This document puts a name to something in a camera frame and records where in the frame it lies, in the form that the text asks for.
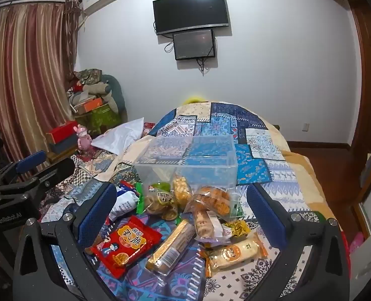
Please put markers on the clear plastic container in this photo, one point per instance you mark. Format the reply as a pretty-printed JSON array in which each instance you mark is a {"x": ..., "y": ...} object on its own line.
[{"x": 210, "y": 163}]

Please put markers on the green cookie packet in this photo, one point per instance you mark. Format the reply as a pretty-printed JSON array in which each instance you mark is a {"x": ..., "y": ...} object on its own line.
[{"x": 160, "y": 200}]

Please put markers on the grey box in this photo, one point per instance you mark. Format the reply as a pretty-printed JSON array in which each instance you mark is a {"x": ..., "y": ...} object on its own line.
[{"x": 61, "y": 146}]

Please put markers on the clear pastry packet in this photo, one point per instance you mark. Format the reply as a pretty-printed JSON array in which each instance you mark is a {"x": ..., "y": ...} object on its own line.
[{"x": 204, "y": 225}]

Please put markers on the long clear biscuit packet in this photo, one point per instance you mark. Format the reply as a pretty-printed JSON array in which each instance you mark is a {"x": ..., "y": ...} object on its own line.
[{"x": 171, "y": 247}]

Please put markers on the camouflage cloth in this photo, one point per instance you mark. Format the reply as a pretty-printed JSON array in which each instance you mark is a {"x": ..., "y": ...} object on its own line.
[{"x": 89, "y": 75}]

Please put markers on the patchwork quilt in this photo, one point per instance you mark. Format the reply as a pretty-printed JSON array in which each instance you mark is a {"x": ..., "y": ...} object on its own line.
[{"x": 267, "y": 150}]

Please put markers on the orange-edged rice cracker packet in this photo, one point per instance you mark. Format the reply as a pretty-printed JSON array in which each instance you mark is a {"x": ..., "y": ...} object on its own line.
[{"x": 232, "y": 252}]

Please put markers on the grey stuffed toy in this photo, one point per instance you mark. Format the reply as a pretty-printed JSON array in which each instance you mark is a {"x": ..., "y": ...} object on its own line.
[{"x": 102, "y": 89}]

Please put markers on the small yellow snack packet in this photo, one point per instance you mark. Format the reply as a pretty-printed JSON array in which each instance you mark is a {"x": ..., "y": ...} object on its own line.
[{"x": 237, "y": 227}]

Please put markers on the orange box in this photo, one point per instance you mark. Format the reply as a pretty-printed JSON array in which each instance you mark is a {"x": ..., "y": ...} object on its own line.
[{"x": 88, "y": 105}]

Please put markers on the black wall television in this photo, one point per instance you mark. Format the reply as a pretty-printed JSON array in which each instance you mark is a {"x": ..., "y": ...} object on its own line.
[{"x": 190, "y": 11}]

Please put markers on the small black wall monitor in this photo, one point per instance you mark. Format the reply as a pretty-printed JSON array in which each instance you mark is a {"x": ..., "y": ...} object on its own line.
[{"x": 194, "y": 44}]

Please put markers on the red box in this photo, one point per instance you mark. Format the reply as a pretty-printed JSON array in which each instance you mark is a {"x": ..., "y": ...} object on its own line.
[{"x": 61, "y": 133}]

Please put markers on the yellow puffed snack packet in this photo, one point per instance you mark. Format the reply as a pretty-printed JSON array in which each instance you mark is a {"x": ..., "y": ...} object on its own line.
[{"x": 182, "y": 189}]

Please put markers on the white blue snack packet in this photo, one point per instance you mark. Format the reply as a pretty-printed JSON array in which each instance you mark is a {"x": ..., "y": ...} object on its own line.
[{"x": 124, "y": 205}]

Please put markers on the white wall socket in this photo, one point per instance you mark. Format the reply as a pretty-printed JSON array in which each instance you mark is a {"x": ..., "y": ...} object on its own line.
[{"x": 304, "y": 127}]

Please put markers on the striped curtain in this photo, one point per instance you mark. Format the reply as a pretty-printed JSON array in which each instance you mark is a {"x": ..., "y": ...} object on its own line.
[{"x": 25, "y": 78}]

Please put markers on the red green candy packet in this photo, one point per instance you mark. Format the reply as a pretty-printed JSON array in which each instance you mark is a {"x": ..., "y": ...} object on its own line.
[{"x": 127, "y": 185}]

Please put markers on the orange bread packet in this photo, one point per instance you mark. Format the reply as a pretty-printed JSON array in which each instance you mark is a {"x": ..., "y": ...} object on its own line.
[{"x": 215, "y": 200}]

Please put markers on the white pillow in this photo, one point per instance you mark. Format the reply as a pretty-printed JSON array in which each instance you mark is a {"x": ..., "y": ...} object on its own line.
[{"x": 119, "y": 138}]

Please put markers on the pink plush toy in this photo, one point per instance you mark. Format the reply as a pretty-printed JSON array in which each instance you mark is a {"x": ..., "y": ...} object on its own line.
[{"x": 83, "y": 139}]

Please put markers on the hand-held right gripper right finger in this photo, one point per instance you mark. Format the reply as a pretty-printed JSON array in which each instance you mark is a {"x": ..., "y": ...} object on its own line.
[{"x": 260, "y": 213}]

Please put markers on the red snack packet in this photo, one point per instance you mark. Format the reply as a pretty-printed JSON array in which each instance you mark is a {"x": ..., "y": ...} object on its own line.
[{"x": 126, "y": 244}]

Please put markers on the yellow round object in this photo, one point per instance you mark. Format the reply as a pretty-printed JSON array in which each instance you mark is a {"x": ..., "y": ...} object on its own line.
[{"x": 193, "y": 99}]

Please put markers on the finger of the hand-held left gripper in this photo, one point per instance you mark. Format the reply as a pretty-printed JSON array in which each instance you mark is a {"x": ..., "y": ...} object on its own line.
[
  {"x": 58, "y": 169},
  {"x": 31, "y": 161}
]

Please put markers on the wooden door frame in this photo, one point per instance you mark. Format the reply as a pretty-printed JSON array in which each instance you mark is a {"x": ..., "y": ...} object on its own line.
[{"x": 367, "y": 69}]

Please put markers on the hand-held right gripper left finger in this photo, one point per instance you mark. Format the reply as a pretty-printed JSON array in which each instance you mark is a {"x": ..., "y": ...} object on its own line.
[{"x": 97, "y": 213}]

